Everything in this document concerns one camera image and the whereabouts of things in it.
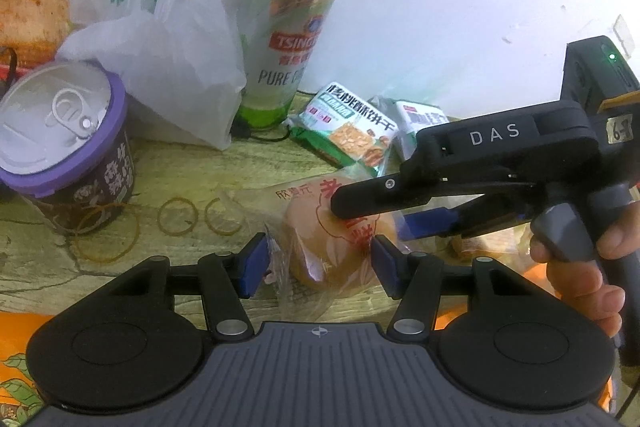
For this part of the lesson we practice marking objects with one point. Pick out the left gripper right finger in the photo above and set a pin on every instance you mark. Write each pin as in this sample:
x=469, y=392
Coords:
x=493, y=333

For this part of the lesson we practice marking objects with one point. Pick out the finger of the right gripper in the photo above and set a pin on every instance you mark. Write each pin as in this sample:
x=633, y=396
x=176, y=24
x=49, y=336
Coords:
x=394, y=192
x=480, y=216

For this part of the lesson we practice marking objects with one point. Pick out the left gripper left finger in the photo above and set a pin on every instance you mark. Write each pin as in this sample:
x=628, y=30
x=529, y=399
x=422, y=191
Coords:
x=143, y=336

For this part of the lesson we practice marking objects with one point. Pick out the packaged round bun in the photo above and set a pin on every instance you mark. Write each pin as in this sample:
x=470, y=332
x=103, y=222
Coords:
x=316, y=258

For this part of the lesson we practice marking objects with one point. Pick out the orange mooncake box lid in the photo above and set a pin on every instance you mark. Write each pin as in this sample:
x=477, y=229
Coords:
x=19, y=398

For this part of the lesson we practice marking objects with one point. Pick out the person's right hand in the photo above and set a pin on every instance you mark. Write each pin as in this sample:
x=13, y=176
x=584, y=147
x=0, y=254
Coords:
x=581, y=284

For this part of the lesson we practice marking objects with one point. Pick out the white green snack packet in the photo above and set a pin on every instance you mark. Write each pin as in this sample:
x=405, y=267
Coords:
x=410, y=117

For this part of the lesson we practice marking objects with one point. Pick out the green walnut biscuit packet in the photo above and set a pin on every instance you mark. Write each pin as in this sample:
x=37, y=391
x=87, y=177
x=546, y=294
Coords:
x=345, y=130

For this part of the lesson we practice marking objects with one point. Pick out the middle rubber band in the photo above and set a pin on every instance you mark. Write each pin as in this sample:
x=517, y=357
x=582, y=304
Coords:
x=177, y=216

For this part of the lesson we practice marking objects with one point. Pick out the large rubber band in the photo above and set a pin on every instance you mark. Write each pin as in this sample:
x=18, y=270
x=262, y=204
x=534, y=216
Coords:
x=108, y=234

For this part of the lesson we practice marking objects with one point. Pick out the small rubber band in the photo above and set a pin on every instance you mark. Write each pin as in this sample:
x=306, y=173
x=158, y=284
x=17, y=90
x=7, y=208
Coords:
x=221, y=219

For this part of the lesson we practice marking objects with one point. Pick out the purple lidded porridge can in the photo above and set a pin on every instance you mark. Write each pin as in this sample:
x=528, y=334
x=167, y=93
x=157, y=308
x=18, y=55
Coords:
x=64, y=147

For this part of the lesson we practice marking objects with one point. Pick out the green Tsingtao beer can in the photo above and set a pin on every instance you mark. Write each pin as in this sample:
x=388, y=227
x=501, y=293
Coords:
x=277, y=39

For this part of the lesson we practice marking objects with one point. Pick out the translucent white plastic bag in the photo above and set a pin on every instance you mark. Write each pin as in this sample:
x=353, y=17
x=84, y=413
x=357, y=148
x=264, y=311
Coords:
x=177, y=58

